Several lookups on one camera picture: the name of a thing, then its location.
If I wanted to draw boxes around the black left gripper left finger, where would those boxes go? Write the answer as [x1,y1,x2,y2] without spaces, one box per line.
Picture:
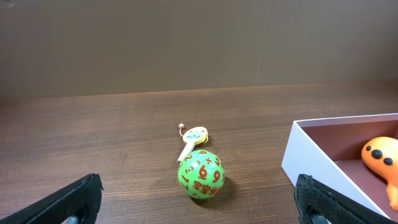
[1,174,103,224]

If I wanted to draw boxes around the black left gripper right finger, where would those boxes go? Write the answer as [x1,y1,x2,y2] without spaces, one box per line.
[294,174,397,224]

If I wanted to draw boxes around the orange dinosaur toy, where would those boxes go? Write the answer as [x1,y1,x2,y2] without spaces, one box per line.
[361,136,397,211]

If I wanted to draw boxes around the green number ball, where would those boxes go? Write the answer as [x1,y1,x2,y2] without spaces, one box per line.
[177,149,226,200]

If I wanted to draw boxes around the white box with brown interior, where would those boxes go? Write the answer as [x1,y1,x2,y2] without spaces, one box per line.
[282,113,397,221]

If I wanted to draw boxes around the yellow rattle drum toy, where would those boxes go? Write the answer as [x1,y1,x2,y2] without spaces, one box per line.
[177,123,208,162]

